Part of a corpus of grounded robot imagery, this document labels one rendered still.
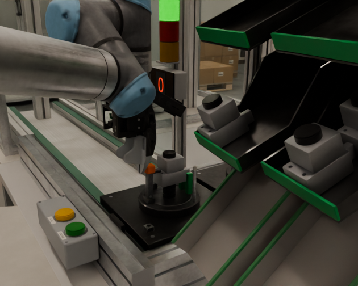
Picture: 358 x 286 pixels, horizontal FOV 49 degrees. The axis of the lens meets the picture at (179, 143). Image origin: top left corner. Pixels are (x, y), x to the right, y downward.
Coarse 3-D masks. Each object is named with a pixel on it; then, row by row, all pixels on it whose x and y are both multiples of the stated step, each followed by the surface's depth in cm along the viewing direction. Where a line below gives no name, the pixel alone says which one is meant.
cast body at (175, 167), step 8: (168, 152) 86; (160, 160) 86; (168, 160) 84; (176, 160) 85; (160, 168) 87; (168, 168) 85; (176, 168) 86; (184, 168) 88; (160, 176) 85; (168, 176) 85; (176, 176) 87; (184, 176) 88; (160, 184) 86; (168, 184) 86
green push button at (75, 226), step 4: (68, 224) 81; (72, 224) 81; (76, 224) 81; (80, 224) 81; (84, 224) 82; (68, 228) 80; (72, 228) 80; (76, 228) 80; (80, 228) 80; (84, 228) 80; (68, 232) 79; (72, 232) 79; (76, 232) 79; (80, 232) 79
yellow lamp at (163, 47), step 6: (162, 42) 99; (168, 42) 99; (174, 42) 99; (162, 48) 99; (168, 48) 98; (174, 48) 99; (162, 54) 100; (168, 54) 99; (174, 54) 99; (162, 60) 100; (168, 60) 99; (174, 60) 100
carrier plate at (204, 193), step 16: (128, 192) 95; (208, 192) 96; (112, 208) 88; (128, 208) 88; (128, 224) 82; (144, 224) 82; (160, 224) 82; (176, 224) 82; (144, 240) 76; (160, 240) 76
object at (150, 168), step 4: (148, 164) 85; (152, 164) 85; (148, 168) 83; (152, 168) 84; (156, 168) 86; (148, 172) 84; (152, 172) 84; (156, 172) 85; (160, 172) 86; (148, 176) 84; (152, 176) 85; (148, 180) 85; (152, 180) 85; (148, 184) 85; (152, 184) 86; (148, 188) 85; (152, 188) 86; (148, 192) 86; (152, 192) 86; (148, 196) 86; (152, 196) 86
